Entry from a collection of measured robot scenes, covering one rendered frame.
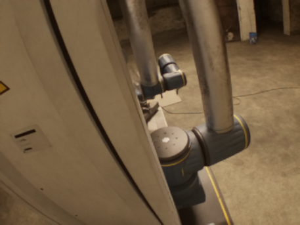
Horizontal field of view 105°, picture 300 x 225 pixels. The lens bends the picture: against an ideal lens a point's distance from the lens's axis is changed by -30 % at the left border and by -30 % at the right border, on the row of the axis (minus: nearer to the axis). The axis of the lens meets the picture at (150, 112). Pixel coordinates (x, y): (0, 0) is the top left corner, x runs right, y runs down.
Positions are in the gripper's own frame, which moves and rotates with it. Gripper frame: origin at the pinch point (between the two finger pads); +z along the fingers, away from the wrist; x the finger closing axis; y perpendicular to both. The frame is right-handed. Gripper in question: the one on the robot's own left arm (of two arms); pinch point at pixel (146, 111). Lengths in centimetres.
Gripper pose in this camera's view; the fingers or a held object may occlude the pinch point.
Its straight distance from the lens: 219.1
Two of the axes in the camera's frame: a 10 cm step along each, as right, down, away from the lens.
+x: -7.9, -1.6, 5.9
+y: 5.6, -5.8, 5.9
